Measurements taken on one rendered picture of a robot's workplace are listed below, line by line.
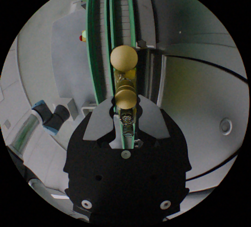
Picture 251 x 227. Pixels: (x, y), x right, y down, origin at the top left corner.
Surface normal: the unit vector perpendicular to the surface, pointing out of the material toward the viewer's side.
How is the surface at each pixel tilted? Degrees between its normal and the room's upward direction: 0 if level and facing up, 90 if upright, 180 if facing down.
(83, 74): 0
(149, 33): 0
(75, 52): 0
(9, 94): 90
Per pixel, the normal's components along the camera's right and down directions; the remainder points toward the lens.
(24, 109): 1.00, -0.04
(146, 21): -0.01, 0.53
